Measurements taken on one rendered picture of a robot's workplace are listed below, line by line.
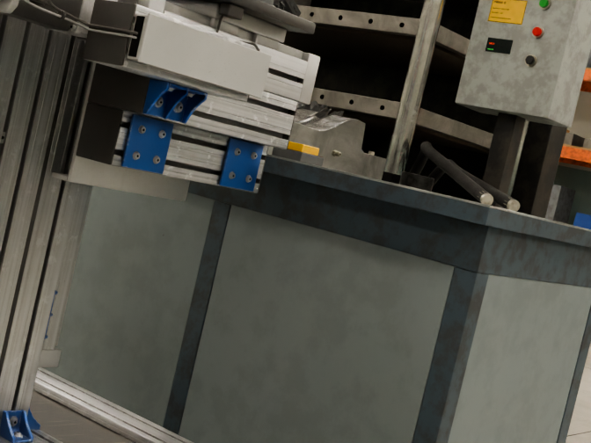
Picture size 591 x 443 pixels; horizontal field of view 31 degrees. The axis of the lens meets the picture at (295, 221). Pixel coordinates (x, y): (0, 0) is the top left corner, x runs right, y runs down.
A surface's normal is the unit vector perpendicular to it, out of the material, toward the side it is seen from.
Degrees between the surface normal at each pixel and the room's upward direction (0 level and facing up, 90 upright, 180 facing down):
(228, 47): 90
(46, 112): 90
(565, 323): 90
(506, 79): 90
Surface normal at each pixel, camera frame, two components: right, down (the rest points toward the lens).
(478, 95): -0.61, -0.10
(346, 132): 0.76, 0.21
